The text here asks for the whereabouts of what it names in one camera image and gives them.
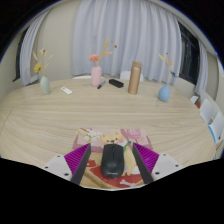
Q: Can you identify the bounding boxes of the dark marker pen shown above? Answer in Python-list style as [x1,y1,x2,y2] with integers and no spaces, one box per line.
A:
[96,80,107,90]

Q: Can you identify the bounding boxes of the dark framed window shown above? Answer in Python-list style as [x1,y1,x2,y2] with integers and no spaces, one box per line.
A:
[178,22,201,86]
[12,26,29,83]

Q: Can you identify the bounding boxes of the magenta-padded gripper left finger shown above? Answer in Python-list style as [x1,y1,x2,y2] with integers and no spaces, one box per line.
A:
[43,142,92,186]

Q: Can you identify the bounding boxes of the pink vase with dried flowers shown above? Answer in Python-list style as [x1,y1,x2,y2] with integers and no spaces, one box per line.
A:
[88,39,118,88]

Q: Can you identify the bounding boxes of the white curtain strip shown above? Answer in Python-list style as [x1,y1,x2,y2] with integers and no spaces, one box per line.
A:
[194,39,209,96]

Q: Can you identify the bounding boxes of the blue vase with dried flowers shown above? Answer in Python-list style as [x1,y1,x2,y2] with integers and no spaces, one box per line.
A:
[157,52,179,103]

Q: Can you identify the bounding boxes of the wide white curtain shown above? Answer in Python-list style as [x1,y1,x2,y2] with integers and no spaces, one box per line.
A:
[71,0,183,84]

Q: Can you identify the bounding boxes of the gold thermos bottle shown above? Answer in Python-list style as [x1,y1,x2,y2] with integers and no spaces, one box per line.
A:
[127,60,144,95]

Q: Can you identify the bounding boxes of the black rectangular box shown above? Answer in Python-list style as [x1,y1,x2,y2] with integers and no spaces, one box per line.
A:
[108,78,125,89]

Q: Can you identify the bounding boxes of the white remote control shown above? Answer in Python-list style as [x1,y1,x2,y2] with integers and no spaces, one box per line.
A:
[60,86,74,96]

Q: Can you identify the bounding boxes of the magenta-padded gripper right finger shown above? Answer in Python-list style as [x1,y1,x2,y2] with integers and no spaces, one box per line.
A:
[132,142,184,185]

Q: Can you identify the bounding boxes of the black computer mouse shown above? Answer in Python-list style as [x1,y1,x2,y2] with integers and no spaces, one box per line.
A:
[100,143,128,179]

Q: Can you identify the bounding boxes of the narrow white curtain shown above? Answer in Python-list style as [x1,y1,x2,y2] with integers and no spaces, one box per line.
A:
[18,8,53,87]

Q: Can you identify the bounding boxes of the green vase with dried flowers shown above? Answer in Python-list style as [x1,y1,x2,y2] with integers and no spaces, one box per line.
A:
[32,48,54,95]

